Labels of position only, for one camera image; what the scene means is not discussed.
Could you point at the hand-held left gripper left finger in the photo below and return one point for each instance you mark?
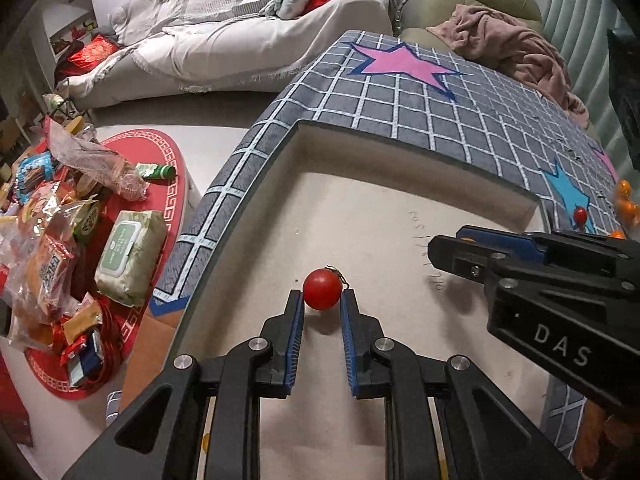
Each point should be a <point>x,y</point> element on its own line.
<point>295,340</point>

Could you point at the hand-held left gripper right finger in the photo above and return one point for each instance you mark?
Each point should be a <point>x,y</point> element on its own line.
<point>350,345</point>

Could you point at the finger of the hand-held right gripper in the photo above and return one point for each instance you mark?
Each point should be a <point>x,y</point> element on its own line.
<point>460,257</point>
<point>490,240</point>

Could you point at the red tomato with stem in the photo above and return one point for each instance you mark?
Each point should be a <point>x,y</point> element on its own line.
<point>322,288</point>

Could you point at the white tray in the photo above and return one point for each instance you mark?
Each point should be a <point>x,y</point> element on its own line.
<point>380,220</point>

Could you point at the small tangerine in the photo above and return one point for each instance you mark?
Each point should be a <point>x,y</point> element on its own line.
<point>636,217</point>
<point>624,207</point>
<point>618,234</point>
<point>623,188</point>

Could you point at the brown cardboard sheet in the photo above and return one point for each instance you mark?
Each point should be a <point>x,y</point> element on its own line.
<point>150,360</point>

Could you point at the grey checked tablecloth with stars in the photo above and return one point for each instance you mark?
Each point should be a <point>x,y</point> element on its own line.
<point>400,105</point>

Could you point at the green wet wipes pack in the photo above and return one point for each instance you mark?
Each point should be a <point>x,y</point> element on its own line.
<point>130,255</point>

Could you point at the pink blanket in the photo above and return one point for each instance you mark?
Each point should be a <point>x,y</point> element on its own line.
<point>515,45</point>

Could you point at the round red patterned table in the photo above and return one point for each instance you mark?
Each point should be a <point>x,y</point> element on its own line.
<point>150,195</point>

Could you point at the green bottle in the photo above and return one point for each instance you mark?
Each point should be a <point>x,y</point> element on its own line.
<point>156,171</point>

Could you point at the pale green curtain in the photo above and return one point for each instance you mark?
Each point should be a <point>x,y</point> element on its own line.
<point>575,20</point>

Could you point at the clear bread packet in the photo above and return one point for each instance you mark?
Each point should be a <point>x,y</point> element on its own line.
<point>47,265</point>

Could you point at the clear plastic bag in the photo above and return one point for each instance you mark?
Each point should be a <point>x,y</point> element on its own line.
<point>95,160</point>

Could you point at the pile of snack packets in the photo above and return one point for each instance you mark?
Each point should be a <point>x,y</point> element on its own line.
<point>40,200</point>

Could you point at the white sofa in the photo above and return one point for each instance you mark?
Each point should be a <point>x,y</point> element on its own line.
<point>225,50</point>

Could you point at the red embroidered cushion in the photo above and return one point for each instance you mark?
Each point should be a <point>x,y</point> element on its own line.
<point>92,52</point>

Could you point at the arched wall niche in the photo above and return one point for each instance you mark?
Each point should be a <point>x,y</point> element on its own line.
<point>65,25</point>

